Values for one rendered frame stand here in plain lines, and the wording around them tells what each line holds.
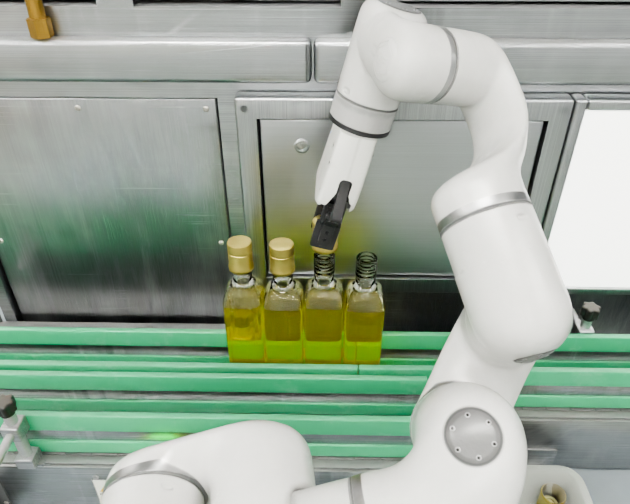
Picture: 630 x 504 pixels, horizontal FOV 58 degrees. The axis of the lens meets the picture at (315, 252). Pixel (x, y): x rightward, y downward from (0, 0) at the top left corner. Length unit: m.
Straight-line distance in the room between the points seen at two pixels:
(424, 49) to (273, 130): 0.34
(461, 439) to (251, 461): 0.18
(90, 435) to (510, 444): 0.62
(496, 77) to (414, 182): 0.30
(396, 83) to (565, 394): 0.60
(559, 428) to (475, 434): 0.57
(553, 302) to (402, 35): 0.27
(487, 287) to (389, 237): 0.45
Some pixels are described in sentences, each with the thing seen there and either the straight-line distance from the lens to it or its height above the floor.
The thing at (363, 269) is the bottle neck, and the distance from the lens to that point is 0.78.
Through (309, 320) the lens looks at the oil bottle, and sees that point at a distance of 0.82.
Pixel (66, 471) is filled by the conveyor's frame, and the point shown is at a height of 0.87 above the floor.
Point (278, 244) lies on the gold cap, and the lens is 0.77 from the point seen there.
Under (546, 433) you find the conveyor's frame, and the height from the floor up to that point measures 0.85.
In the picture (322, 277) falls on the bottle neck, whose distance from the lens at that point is 0.79.
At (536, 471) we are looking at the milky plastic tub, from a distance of 0.96.
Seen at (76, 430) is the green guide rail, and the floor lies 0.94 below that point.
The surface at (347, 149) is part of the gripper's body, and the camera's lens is 0.65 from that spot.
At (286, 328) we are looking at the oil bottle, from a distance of 0.83.
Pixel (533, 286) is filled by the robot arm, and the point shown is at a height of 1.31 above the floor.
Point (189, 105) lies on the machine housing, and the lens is 0.88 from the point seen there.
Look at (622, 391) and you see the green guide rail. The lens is 1.01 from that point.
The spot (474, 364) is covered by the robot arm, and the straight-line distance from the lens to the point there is 0.58.
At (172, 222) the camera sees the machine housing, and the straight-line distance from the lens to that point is 0.98.
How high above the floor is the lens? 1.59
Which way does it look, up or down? 35 degrees down
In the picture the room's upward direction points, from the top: straight up
